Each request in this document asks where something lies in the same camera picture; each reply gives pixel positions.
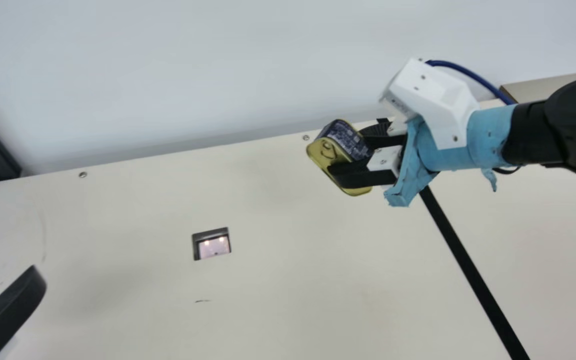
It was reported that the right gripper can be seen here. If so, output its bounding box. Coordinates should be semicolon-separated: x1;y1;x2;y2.
328;105;519;208

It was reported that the rectangular tin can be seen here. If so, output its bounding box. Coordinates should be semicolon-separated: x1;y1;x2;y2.
306;119;375;196

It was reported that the small square scanner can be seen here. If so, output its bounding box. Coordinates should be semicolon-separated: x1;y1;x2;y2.
191;227;232;261

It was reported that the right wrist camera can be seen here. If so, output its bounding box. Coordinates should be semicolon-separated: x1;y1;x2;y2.
379;57;481;151

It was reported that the blue cable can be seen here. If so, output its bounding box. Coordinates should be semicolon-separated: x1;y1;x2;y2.
424;59;519;106

